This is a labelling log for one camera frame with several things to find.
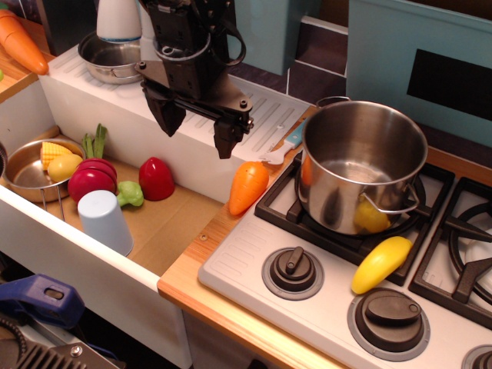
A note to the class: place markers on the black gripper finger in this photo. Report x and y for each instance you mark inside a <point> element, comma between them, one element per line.
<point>161,103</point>
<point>227,133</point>

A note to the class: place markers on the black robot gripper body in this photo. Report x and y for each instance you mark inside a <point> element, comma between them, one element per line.
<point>196,42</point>

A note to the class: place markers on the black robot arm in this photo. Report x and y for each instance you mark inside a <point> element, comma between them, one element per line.
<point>191,73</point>

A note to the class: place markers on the small steel pan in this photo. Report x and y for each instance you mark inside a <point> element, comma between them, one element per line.
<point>108,62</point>

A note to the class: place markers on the stainless steel pot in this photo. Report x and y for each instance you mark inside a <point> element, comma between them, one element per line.
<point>360,160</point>

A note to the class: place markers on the large orange toy carrot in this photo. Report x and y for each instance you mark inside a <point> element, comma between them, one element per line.
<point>19,44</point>

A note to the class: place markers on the red toy pepper half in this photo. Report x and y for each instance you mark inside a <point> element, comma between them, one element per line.
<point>156,180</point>

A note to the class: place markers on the white faucet base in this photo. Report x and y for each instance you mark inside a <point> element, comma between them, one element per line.
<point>118,21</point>

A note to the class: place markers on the green toy broccoli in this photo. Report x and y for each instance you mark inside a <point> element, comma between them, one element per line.
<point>130,192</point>

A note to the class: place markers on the red toy radish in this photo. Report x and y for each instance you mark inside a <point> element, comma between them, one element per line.
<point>94,173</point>

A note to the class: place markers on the white toy sink basin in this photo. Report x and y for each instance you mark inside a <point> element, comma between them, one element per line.
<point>123,288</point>

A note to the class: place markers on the yellow toy lemon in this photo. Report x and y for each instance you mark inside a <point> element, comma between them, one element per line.
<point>62,167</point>

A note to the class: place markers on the yellow toy corn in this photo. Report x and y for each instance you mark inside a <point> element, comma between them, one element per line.
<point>50,151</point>

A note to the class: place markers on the light blue plastic cup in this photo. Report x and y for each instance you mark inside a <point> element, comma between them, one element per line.
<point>102,219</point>

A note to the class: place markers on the small steel bowl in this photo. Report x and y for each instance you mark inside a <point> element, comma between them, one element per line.
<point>25,176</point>

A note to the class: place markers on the black stove knob left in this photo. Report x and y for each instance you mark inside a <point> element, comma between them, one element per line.
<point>292,274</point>

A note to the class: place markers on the black stove knob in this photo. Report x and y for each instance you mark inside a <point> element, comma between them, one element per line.
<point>389,325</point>
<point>292,274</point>

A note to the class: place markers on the yellow toy squash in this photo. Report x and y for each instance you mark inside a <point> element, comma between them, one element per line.
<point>382,261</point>

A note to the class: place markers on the black burner grate left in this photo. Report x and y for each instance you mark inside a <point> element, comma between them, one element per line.
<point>281,207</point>

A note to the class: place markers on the black burner grate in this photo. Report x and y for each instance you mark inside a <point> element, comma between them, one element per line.
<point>454,274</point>
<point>281,207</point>

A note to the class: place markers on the teal toy oven cabinet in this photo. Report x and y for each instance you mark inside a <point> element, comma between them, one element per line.
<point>431,64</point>

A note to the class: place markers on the blue clamp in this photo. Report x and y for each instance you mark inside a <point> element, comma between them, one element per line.
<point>43,298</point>

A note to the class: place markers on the black stove knob right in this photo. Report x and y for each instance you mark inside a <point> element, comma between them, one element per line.
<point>389,325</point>

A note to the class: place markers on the grey toy stove top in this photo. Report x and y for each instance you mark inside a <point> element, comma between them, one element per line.
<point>234,270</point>

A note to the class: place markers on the black burner grate right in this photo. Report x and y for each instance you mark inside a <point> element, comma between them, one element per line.
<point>454,274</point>

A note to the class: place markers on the black stove knob corner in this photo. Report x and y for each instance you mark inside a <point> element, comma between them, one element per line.
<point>479,357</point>

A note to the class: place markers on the blue handled toy spatula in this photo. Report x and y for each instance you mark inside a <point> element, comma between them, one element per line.
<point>292,141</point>

